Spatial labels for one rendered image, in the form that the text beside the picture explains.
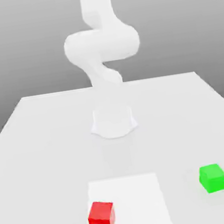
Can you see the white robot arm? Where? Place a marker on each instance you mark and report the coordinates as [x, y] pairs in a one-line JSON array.
[[102, 44]]

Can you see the small red cube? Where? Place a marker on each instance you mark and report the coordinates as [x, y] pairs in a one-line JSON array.
[[101, 218]]

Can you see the small green cube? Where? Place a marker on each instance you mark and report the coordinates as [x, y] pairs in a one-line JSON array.
[[213, 178]]

